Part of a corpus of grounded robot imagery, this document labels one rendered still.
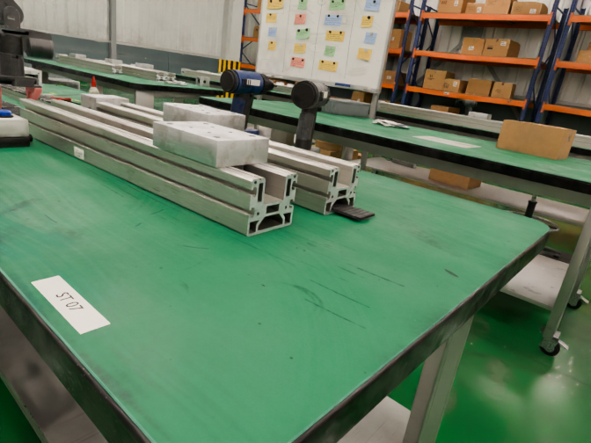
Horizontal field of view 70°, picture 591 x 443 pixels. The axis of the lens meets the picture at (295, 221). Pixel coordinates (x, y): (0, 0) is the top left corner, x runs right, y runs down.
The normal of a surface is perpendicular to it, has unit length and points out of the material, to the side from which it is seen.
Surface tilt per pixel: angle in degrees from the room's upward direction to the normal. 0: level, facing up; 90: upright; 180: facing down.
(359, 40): 90
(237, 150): 90
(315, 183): 90
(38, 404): 0
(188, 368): 0
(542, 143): 89
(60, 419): 0
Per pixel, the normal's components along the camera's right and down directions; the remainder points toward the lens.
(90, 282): 0.13, -0.94
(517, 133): -0.72, 0.09
